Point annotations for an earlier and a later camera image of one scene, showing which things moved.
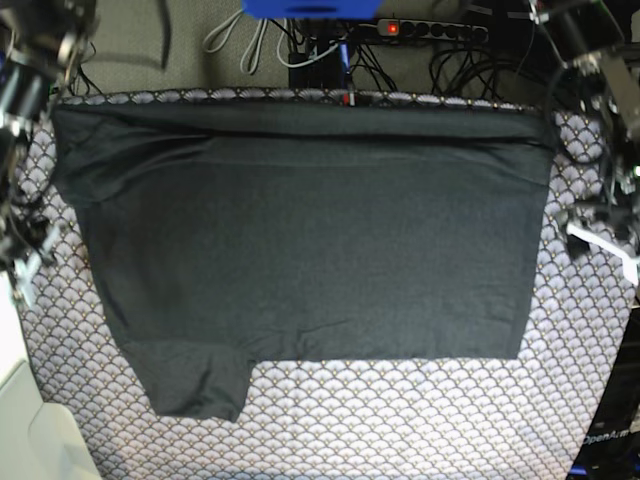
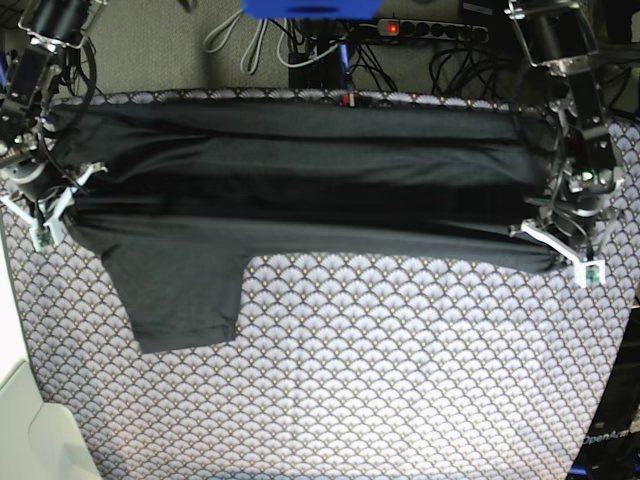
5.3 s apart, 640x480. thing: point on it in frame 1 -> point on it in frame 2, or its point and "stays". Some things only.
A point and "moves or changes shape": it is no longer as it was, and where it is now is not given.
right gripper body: (615, 227) -> (571, 227)
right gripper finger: (577, 247) -> (517, 229)
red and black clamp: (350, 99) stays
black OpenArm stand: (611, 449) stays
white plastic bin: (39, 440) stays
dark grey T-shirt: (231, 237) moves or changes shape
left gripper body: (24, 243) -> (32, 190)
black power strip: (432, 29) stays
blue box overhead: (312, 9) stays
